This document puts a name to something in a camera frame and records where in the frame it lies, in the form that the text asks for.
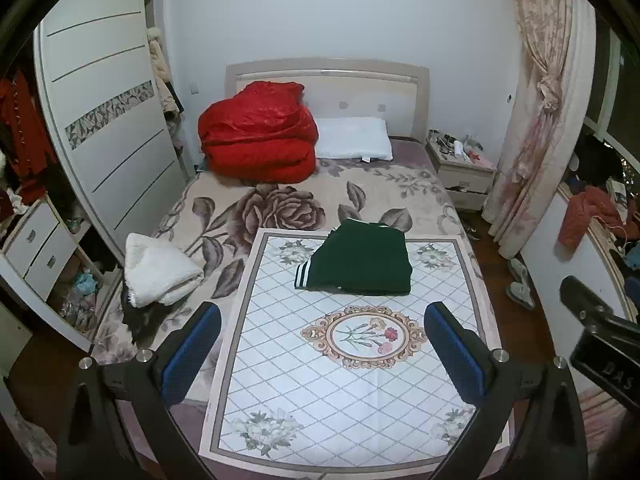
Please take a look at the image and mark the green white striped jacket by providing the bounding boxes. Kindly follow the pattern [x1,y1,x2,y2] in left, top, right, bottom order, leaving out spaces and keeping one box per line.
[294,219,413,297]

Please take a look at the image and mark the window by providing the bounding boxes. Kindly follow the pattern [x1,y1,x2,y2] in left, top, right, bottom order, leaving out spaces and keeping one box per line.
[582,27,640,161]

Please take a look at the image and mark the dark cloth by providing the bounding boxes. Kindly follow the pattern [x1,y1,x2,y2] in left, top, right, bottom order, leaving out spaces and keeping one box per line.
[121,295,193,346]

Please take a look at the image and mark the white curved desk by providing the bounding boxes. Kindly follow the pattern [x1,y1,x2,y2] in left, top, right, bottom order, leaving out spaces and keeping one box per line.
[520,180,640,323]

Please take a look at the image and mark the pink rug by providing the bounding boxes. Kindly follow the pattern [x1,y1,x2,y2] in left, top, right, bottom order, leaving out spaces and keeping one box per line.
[580,382,632,433]

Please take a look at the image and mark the white floral patterned mat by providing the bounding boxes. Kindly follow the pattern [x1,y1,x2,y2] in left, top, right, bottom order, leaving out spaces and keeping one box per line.
[199,228,516,468]

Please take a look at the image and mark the white sliding-door wardrobe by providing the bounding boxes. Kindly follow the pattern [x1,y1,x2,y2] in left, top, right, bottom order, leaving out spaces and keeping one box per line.
[32,0,191,273]

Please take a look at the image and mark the hanging red clothing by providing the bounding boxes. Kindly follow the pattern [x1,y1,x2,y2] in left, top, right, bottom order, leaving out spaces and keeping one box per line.
[0,67,60,203]

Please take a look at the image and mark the pink floral curtain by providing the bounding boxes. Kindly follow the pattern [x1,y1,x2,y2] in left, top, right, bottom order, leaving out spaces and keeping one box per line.
[482,0,586,261]

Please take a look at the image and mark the beige bed headboard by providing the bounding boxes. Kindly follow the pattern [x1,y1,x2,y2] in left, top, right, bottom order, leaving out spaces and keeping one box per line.
[224,57,431,143]

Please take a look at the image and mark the white drawer cabinet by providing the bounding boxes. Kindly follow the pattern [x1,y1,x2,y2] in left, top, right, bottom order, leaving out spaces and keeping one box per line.
[0,195,126,353]

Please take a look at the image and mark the dark shoes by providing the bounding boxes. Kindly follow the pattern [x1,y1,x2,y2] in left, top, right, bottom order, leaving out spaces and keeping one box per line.
[457,214,482,240]

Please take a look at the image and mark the orange red jacket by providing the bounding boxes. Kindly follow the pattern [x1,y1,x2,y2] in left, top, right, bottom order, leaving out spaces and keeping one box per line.
[557,186,626,248]

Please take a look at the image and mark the dark clothes pile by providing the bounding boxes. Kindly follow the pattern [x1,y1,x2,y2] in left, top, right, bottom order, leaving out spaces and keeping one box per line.
[572,132,626,192]

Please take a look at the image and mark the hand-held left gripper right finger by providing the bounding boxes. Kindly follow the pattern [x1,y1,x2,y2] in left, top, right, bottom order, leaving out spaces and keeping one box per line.
[424,301,588,480]

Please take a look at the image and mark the white fluffy garment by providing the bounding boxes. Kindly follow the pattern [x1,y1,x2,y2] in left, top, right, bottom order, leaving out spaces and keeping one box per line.
[122,232,205,308]

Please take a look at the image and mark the nightstand clutter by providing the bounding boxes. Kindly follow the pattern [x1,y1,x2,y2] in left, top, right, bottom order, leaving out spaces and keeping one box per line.
[429,130,485,162]

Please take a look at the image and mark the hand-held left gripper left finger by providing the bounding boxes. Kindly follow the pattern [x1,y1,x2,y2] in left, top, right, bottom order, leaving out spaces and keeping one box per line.
[55,301,223,480]

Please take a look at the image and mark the bed with floral blanket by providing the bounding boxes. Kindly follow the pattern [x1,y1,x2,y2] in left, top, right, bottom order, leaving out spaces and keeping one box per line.
[90,152,476,480]

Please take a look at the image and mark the white pillow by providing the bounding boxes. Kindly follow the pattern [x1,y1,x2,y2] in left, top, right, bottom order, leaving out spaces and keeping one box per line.
[315,117,393,163]

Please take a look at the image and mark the red quilt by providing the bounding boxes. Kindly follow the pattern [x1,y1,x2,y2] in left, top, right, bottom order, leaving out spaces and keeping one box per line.
[197,81,320,184]

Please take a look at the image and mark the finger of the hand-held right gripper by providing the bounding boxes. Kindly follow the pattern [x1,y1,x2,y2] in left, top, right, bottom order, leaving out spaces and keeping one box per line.
[559,276,626,333]

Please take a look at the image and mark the hanging beige coat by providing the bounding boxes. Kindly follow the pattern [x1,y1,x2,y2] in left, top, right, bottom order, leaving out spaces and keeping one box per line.
[146,27,185,117]

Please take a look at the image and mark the beige nightstand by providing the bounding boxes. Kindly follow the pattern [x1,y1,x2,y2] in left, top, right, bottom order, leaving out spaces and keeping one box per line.
[425,130,498,211]

